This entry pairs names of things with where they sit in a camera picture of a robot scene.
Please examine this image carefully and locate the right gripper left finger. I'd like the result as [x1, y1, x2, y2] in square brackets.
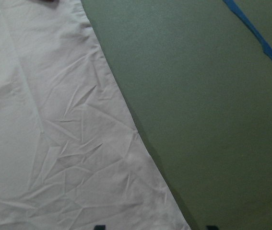
[94, 225, 106, 230]

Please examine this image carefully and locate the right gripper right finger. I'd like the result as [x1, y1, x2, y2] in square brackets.
[206, 225, 219, 230]

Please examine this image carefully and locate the pink Snoopy t-shirt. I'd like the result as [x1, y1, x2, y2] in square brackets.
[0, 0, 189, 230]

